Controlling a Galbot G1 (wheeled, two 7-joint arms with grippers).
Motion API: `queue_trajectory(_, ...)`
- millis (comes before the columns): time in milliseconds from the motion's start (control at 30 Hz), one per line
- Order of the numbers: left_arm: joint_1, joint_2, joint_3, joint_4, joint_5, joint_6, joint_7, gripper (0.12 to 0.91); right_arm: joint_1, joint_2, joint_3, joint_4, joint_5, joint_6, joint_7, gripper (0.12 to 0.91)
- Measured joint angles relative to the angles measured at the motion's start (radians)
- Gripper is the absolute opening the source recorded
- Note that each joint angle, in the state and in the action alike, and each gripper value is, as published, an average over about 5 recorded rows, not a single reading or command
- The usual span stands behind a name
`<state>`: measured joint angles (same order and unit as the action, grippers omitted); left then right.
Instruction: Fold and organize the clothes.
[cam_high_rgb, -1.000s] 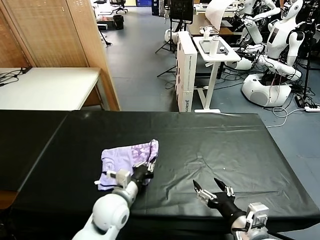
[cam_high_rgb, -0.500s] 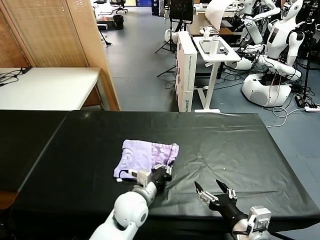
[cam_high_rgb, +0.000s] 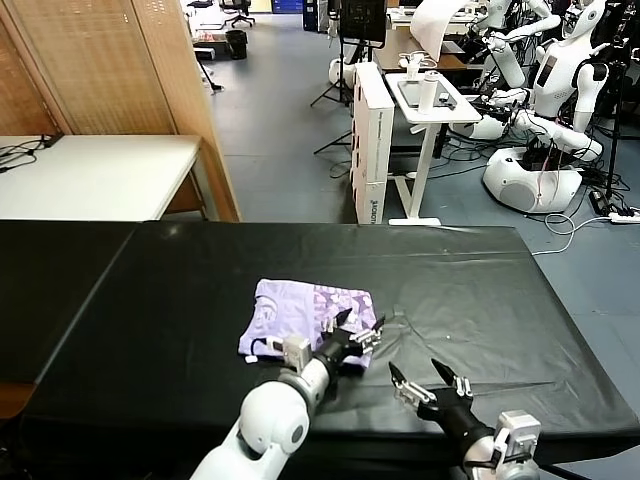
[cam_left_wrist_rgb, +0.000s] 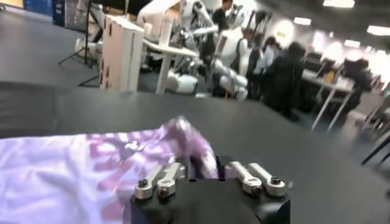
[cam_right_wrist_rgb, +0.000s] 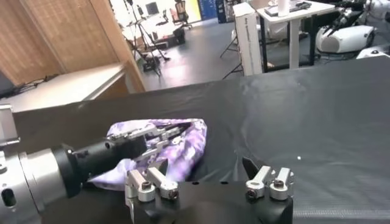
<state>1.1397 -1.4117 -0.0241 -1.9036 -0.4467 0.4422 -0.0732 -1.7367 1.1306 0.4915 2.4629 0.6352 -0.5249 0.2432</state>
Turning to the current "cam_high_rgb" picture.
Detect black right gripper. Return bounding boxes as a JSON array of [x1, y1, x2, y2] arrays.
[[388, 358, 496, 449]]

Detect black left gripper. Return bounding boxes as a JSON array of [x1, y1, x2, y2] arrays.
[[315, 308, 387, 374]]

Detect light purple t-shirt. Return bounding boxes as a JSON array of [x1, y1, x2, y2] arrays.
[[237, 278, 377, 375]]

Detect round white robot base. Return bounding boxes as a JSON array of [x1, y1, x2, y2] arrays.
[[327, 57, 359, 86]]

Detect large black table cover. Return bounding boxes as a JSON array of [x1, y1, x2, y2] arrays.
[[19, 219, 640, 469]]

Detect tall white cardboard box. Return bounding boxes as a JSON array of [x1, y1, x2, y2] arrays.
[[349, 62, 396, 225]]

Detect black monitor stand legs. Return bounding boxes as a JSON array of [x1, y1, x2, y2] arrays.
[[313, 127, 356, 181]]

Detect white standing desk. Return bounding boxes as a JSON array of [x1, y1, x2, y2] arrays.
[[384, 72, 484, 226]]

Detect grey tablet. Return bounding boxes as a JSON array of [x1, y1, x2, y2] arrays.
[[397, 78, 426, 109]]

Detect white thermos bottle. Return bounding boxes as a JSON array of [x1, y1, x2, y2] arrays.
[[418, 70, 441, 115]]

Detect black tripod stand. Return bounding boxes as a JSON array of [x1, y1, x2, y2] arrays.
[[309, 29, 354, 109]]

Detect small white desk gadget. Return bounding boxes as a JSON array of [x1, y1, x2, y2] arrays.
[[399, 49, 441, 79]]

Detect brown wooden desk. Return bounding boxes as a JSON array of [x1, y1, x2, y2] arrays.
[[374, 42, 484, 76]]

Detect white rectangular table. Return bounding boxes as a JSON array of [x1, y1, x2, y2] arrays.
[[0, 134, 207, 222]]

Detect black trash bin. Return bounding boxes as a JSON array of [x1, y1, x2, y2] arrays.
[[225, 29, 250, 61]]

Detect black monitor screen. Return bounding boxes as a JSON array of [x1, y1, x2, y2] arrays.
[[339, 0, 389, 51]]

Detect large curved white sheet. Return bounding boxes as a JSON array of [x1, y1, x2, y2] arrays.
[[410, 0, 469, 64]]

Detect dark grey cabinet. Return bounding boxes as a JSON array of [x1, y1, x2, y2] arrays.
[[302, 0, 331, 31]]

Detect tall black tripod pole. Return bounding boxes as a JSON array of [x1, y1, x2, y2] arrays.
[[597, 44, 634, 201]]

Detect white humanoid robot with base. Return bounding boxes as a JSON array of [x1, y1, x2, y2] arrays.
[[482, 0, 611, 215]]

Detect black office chair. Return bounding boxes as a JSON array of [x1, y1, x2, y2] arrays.
[[219, 0, 257, 29]]

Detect wooden folding screen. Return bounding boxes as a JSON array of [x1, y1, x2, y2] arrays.
[[0, 0, 244, 222]]

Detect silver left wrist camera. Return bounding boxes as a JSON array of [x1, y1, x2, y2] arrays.
[[264, 335, 312, 372]]

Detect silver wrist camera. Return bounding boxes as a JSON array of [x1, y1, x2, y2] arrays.
[[264, 335, 312, 372], [492, 409, 543, 464]]

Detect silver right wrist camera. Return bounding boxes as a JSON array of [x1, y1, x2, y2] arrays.
[[492, 409, 543, 464]]

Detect white floor cable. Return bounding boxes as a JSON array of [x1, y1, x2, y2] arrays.
[[532, 212, 614, 257]]

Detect black cables bundle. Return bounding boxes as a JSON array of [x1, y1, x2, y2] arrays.
[[0, 134, 51, 174]]

